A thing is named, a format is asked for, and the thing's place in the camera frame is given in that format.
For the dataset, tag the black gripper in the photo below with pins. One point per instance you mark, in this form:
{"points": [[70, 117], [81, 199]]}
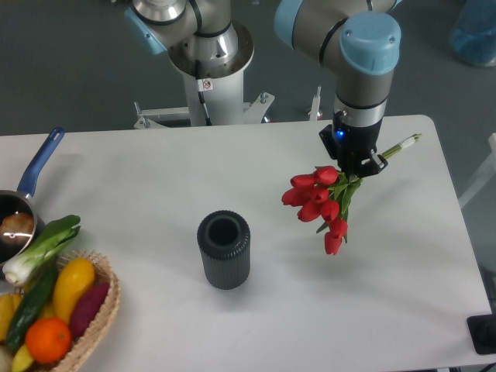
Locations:
{"points": [[354, 148]]}

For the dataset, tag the red tulip bouquet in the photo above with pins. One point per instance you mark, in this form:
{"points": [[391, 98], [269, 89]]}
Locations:
{"points": [[327, 194]]}

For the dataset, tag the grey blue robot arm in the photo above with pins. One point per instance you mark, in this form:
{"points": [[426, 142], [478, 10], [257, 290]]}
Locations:
{"points": [[358, 41]]}

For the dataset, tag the blue plastic bag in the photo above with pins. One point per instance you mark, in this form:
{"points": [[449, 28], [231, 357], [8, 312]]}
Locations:
{"points": [[473, 36]]}

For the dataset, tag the dark ribbed vase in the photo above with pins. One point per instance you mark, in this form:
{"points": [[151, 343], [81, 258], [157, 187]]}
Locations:
{"points": [[224, 242]]}

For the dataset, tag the black device at edge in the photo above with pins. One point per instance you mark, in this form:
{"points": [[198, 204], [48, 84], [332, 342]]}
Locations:
{"points": [[482, 333]]}

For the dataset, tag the purple sweet potato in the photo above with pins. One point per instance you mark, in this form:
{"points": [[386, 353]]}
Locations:
{"points": [[87, 308]]}

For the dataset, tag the woven wicker basket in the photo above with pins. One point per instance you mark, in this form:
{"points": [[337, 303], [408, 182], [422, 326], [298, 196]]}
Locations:
{"points": [[84, 346]]}

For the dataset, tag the brown patty in pan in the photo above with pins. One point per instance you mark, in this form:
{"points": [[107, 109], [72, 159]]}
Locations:
{"points": [[17, 228]]}

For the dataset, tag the green cucumber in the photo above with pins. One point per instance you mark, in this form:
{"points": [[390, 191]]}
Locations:
{"points": [[30, 308]]}

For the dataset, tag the orange fruit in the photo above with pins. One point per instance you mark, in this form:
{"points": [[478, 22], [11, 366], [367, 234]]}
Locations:
{"points": [[48, 340]]}

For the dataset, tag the green bok choy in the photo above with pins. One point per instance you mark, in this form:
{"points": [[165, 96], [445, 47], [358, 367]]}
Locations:
{"points": [[57, 234]]}

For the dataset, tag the yellow bell pepper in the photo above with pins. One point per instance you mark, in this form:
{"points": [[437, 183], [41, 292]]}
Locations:
{"points": [[8, 305]]}

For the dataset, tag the yellow banana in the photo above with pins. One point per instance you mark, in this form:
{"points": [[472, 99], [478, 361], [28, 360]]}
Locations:
{"points": [[23, 360]]}

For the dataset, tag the white garlic bulb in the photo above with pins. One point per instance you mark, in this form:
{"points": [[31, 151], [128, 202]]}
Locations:
{"points": [[5, 360]]}

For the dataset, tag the white furniture frame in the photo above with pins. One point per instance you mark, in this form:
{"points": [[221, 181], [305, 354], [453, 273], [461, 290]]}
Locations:
{"points": [[481, 176]]}

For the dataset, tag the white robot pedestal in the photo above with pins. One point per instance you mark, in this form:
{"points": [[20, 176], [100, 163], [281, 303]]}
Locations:
{"points": [[212, 70]]}

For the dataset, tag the blue handled saucepan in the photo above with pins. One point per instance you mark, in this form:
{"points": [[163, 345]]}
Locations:
{"points": [[20, 199]]}

